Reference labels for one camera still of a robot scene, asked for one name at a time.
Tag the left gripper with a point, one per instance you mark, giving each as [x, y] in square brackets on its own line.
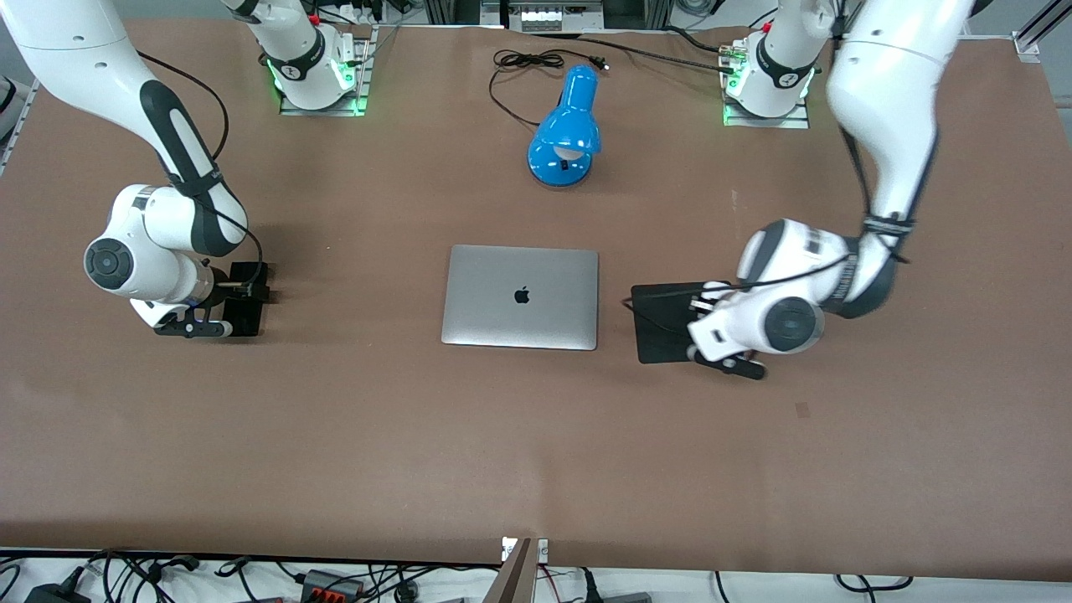
[667, 320]

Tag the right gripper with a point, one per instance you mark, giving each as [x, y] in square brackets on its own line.
[244, 295]

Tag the black smartphone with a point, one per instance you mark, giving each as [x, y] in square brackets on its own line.
[247, 322]

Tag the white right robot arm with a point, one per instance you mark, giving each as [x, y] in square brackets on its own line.
[67, 42]

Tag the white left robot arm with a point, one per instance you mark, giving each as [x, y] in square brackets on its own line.
[888, 92]

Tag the black mouse pad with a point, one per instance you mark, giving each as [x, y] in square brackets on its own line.
[662, 327]

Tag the silver closed laptop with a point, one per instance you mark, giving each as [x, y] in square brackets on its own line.
[502, 318]

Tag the blue desk lamp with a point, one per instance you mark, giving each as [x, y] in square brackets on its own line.
[569, 126]

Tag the black box with red buttons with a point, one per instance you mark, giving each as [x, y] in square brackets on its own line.
[331, 586]

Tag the black power plug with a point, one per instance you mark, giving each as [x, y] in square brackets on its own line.
[590, 590]

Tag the black power adapter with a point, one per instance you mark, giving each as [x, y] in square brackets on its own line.
[50, 596]

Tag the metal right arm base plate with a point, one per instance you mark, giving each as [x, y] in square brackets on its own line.
[322, 111]

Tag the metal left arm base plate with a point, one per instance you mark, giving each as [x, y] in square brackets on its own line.
[787, 122]

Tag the aluminium frame rail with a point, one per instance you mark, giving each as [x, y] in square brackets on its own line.
[17, 117]
[1028, 42]

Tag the small metal table bracket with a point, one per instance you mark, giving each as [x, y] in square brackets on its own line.
[543, 550]

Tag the brown wooden post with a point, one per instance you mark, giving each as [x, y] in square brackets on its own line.
[515, 582]

